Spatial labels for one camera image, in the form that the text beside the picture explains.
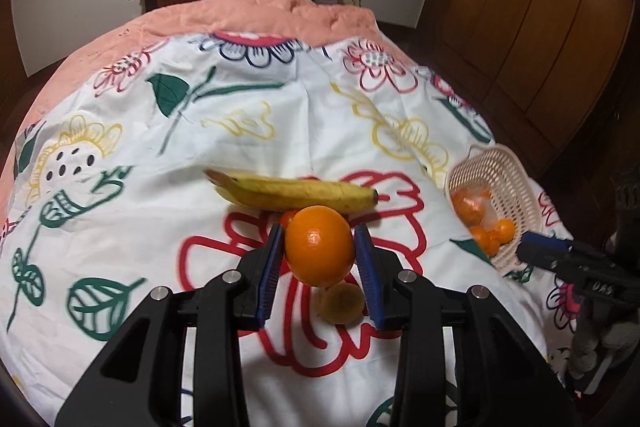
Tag mandarin orange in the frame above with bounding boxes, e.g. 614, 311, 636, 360
470, 227, 501, 258

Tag large orange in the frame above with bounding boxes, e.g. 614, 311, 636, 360
284, 206, 355, 287

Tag yellow banana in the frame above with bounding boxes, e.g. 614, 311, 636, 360
204, 168, 378, 215

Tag orange in basket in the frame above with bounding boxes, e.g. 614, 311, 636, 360
491, 218, 516, 245

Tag small yellow-green lemon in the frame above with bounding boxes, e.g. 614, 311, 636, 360
319, 282, 364, 325

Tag white perforated plastic basket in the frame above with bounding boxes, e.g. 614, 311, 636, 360
445, 144, 542, 275

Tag bagged oranges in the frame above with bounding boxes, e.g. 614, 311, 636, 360
449, 186, 497, 228

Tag floral white duvet cover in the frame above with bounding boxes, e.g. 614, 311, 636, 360
1, 31, 577, 426

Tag wooden wardrobe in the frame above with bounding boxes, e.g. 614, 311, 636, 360
418, 0, 640, 178

